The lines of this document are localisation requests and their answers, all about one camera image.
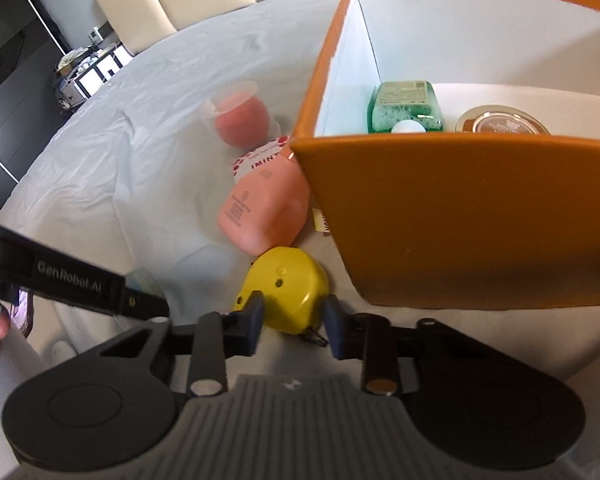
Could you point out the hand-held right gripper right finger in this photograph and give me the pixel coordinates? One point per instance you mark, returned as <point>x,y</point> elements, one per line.
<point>332,325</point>

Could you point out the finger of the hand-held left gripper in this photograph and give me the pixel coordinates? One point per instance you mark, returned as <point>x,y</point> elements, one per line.
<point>145,305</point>

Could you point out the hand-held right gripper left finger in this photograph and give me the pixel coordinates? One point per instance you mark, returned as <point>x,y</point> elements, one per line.
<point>254,320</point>

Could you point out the yellow tape measure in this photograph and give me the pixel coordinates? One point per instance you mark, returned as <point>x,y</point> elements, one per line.
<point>280,285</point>

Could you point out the pink bottle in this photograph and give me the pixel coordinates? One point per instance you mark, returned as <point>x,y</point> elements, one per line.
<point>260,210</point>

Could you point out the white red-patterned mint tin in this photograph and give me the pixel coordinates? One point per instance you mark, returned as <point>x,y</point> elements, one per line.
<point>257,162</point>

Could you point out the orange cardboard box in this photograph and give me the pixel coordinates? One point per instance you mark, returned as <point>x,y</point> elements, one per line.
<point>455,220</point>

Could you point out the pink sponge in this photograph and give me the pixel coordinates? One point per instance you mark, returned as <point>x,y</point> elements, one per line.
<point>242,120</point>

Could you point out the green liquid bottle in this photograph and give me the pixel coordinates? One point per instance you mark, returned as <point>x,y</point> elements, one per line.
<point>405,105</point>

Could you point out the round gold tin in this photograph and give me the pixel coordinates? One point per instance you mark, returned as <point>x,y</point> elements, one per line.
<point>500,122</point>

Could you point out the black and white nightstand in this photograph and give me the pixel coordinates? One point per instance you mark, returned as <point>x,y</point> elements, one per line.
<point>87,77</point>

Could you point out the pile of small clutter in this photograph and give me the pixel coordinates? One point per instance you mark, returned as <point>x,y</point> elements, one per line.
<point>70,60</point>

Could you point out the white wall outlet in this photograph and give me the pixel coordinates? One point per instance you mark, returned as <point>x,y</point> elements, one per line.
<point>96,35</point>

